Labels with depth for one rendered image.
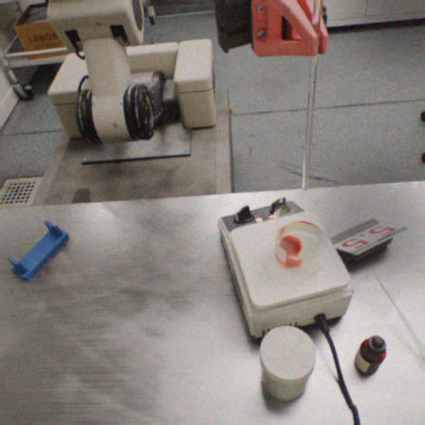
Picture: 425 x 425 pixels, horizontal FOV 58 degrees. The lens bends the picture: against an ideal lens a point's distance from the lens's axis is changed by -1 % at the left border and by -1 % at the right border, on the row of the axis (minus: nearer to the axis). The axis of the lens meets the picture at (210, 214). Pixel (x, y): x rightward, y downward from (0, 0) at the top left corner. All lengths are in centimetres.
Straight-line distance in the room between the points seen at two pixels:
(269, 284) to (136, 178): 94
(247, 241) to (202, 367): 17
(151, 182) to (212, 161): 22
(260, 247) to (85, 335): 27
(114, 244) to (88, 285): 8
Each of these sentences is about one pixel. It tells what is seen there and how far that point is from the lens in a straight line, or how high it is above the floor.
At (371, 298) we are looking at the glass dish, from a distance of 57.
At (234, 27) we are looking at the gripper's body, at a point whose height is 109.
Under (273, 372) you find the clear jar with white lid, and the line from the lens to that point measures 43.
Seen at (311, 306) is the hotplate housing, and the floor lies 81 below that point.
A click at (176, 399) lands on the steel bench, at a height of 75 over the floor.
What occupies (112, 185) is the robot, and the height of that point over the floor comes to 37.
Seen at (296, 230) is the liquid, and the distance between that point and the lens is 47.
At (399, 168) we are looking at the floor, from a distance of 192.
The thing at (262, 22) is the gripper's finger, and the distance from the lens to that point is 37.
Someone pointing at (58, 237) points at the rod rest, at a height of 76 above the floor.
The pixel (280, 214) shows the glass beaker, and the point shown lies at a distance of 45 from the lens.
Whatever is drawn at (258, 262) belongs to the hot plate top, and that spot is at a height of 84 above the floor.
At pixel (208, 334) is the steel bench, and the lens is 54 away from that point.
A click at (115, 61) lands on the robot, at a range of 120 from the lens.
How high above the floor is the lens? 124
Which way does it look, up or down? 48 degrees down
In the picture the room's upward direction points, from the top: 9 degrees counter-clockwise
